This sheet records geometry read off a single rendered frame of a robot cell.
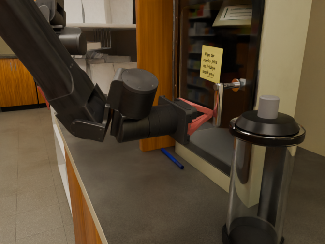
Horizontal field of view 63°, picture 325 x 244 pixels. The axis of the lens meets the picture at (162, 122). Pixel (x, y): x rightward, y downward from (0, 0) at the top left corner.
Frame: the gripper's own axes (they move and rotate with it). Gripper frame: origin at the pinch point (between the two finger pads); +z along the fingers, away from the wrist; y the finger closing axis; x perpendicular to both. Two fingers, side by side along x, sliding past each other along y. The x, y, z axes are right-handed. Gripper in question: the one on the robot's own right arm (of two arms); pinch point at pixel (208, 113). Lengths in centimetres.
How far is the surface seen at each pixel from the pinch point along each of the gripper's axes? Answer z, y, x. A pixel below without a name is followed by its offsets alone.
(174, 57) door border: 6.2, 25.4, -7.3
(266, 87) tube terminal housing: 8.1, -6.0, -6.5
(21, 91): -29, 487, 124
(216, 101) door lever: 0.6, -1.1, -2.9
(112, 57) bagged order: 28, 145, 12
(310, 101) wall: 50, 10, 5
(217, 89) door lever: 0.5, -1.1, -5.4
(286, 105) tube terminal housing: 14.7, -6.6, -2.3
